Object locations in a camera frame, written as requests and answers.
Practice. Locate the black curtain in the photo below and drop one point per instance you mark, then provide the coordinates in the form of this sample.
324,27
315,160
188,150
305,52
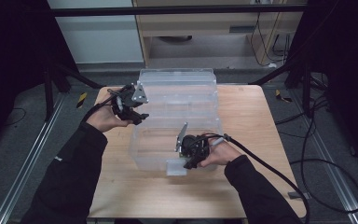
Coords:
348,46
12,46

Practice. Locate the black metal stand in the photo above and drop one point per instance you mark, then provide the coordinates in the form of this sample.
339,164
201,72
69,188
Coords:
306,93
48,93

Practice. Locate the white plug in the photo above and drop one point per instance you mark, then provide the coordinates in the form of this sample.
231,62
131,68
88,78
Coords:
272,65

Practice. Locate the small grey tag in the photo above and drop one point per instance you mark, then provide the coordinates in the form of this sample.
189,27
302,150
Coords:
296,195

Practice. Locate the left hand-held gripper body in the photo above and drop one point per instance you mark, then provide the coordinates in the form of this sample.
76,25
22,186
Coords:
124,102

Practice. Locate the clear plastic storage box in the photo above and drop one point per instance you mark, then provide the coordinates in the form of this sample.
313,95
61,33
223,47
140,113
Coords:
180,93

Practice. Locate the yellow black tape strip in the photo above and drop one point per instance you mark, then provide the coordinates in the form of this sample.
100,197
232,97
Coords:
81,100
278,92

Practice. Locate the light wooden cabinet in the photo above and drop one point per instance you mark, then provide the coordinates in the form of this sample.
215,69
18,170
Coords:
199,25

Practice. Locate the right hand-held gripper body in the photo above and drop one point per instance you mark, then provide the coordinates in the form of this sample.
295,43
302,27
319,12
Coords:
195,147

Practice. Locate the person's left hand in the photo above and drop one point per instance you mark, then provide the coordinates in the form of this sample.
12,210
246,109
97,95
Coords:
102,118

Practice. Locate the person's right hand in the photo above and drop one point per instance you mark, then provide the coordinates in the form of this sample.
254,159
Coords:
222,154

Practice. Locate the black horizontal bar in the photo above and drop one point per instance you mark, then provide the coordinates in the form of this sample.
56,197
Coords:
167,10

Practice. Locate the white cabinet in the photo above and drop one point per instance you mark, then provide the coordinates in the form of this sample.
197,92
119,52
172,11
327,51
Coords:
99,40

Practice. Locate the aluminium floor rail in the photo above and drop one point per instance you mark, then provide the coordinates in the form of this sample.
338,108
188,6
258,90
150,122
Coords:
336,174
28,165

